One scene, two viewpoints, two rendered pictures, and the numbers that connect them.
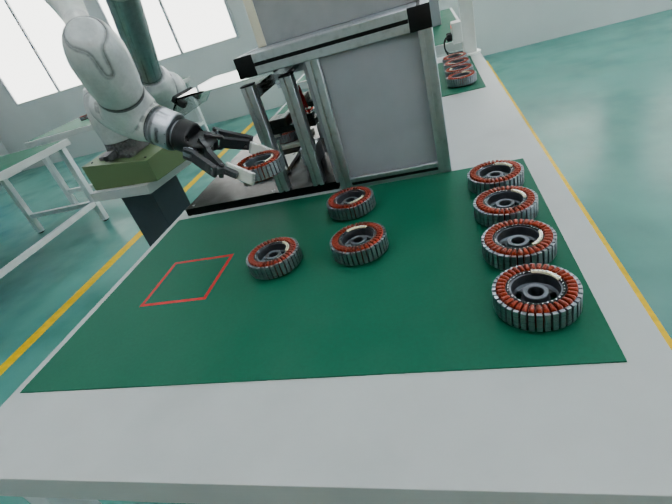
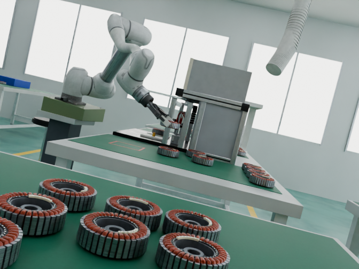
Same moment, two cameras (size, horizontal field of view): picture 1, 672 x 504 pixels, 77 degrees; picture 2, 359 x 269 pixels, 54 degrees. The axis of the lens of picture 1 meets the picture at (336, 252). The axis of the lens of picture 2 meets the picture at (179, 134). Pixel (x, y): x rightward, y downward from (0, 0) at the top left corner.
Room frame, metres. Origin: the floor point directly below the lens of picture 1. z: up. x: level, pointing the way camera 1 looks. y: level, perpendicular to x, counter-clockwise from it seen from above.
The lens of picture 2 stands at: (-0.98, 0.54, 0.98)
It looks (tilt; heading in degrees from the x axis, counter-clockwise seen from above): 4 degrees down; 345
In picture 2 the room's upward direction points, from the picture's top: 13 degrees clockwise
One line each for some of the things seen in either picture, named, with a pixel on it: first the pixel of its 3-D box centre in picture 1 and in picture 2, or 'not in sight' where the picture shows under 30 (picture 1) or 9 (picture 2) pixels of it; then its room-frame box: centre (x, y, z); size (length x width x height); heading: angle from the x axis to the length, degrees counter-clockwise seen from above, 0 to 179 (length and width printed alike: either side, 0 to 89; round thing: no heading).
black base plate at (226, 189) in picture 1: (287, 156); (157, 139); (1.43, 0.06, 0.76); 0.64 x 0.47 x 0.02; 161
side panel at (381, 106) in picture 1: (382, 117); (218, 133); (0.99, -0.20, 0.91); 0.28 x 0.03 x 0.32; 71
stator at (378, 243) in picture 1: (359, 242); (202, 159); (0.71, -0.05, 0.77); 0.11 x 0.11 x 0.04
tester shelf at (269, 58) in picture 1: (348, 24); (211, 102); (1.33, -0.23, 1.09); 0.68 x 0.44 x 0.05; 161
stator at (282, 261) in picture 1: (274, 257); (168, 151); (0.76, 0.12, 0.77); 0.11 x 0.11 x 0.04
